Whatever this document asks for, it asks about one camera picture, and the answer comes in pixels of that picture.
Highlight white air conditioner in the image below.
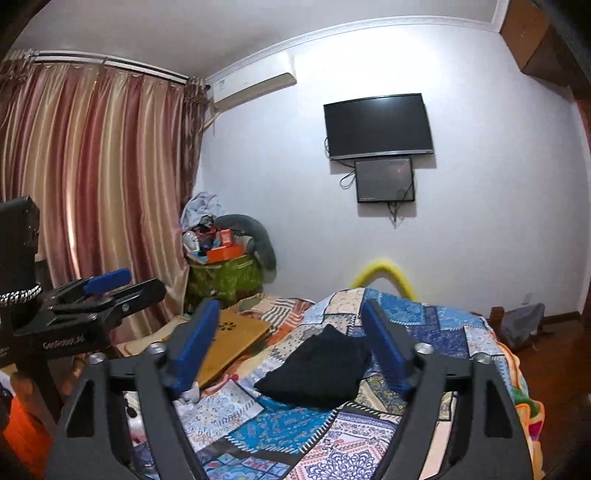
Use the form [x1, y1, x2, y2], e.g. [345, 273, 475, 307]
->
[205, 51, 296, 112]

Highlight wooden lap desk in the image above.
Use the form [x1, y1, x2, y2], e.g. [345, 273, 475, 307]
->
[159, 308, 273, 388]

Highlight black wall television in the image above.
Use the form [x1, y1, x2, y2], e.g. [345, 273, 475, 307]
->
[323, 93, 435, 161]

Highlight orange colourful fleece blanket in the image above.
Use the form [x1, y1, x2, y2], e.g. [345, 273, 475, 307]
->
[496, 339, 548, 480]

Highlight pink striped curtain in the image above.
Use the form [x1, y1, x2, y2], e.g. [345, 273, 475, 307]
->
[0, 58, 208, 342]

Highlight orange plastic bin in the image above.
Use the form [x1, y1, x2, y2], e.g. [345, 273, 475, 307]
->
[0, 394, 51, 478]

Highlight brown wooden wardrobe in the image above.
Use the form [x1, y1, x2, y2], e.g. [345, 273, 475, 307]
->
[501, 0, 591, 93]

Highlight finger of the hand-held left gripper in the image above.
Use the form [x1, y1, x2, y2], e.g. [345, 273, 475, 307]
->
[55, 278, 167, 324]
[46, 268, 132, 305]

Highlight yellow foam tube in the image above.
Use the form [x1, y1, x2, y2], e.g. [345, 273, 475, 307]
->
[351, 259, 416, 301]

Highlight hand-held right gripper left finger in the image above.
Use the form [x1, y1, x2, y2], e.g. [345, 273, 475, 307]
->
[48, 298, 221, 480]

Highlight small black wall monitor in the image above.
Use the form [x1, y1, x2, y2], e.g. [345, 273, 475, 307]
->
[355, 158, 415, 204]

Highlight orange box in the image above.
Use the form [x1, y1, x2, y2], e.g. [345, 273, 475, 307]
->
[205, 244, 244, 264]

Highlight green printed bag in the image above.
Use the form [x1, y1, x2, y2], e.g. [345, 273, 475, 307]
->
[187, 256, 264, 310]

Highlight white curtain rail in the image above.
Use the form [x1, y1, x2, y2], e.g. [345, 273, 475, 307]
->
[4, 50, 206, 86]

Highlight striped patterned sheet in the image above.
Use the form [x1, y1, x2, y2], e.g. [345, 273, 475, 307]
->
[233, 293, 319, 344]

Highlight blue patchwork patterned blanket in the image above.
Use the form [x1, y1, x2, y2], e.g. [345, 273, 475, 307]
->
[124, 287, 522, 480]

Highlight grey neck pillow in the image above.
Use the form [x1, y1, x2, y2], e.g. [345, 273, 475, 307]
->
[217, 213, 278, 273]

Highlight black white braided strap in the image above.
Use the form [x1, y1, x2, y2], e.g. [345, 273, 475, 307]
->
[0, 285, 42, 306]

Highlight white crumpled tissue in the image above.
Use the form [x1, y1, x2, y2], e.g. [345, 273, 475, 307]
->
[174, 385, 200, 407]

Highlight white crumpled cloth bundle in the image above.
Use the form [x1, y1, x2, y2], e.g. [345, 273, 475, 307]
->
[181, 191, 227, 232]

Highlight black pants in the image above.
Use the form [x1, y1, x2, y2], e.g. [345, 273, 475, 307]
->
[254, 324, 372, 409]

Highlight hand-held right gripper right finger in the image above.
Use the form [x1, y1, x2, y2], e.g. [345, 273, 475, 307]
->
[359, 299, 532, 480]

